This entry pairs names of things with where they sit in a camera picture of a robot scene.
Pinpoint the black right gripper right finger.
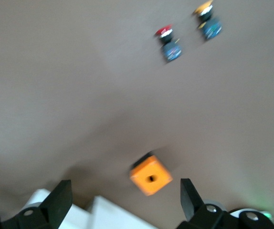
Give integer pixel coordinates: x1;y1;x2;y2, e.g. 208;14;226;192
175;178;274;229

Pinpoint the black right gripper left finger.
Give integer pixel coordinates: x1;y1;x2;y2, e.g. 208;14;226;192
0;180;73;229

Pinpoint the white drawer cabinet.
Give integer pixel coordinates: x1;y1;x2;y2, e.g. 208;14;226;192
24;188;159;229

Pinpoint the red push button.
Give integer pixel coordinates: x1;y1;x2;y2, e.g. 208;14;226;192
154;23;183;64

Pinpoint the yellow push button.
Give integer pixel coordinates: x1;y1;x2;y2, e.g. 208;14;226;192
191;0;223;41

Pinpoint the orange box with hole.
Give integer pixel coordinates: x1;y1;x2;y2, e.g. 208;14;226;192
129;150;173;197

